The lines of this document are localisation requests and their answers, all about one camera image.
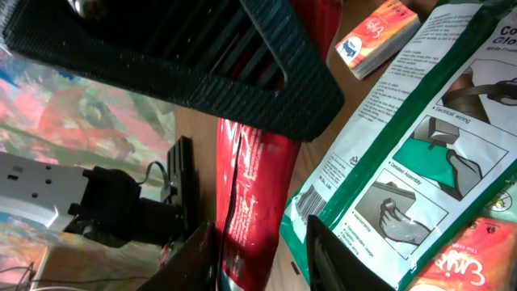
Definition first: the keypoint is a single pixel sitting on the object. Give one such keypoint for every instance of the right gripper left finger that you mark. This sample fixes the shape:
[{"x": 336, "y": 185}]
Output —
[{"x": 192, "y": 268}]

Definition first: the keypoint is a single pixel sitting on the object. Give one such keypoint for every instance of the orange Kleenex tissue pack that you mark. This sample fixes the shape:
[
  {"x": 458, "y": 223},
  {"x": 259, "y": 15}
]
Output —
[{"x": 384, "y": 32}]

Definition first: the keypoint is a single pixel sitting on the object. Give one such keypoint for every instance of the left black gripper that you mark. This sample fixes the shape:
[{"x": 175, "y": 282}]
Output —
[{"x": 113, "y": 212}]

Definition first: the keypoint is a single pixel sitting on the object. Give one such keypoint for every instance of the teal wet wipes packet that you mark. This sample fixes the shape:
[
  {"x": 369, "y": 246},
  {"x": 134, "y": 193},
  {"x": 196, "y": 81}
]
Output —
[{"x": 503, "y": 206}]

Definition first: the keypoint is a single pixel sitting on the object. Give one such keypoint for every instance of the small orange snack box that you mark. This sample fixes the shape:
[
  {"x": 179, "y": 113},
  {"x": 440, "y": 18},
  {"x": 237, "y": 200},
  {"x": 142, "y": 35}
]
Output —
[{"x": 482, "y": 257}]

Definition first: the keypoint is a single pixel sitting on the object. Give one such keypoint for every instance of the green white 3M package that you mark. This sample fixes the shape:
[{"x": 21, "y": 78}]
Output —
[{"x": 431, "y": 144}]

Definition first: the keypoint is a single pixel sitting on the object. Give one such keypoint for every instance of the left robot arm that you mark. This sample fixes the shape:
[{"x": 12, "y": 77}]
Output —
[{"x": 42, "y": 192}]

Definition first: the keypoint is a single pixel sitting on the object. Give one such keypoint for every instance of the grey plastic shopping basket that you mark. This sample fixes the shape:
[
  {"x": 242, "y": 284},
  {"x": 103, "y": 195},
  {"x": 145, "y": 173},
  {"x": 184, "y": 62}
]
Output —
[{"x": 252, "y": 62}]

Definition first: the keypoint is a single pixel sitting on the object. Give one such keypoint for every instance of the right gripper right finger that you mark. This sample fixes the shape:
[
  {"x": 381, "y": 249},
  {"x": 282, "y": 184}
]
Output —
[{"x": 332, "y": 266}]

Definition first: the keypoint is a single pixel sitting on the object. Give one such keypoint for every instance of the red Nescafe coffee sachet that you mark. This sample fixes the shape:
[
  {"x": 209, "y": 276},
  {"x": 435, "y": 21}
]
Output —
[{"x": 254, "y": 169}]

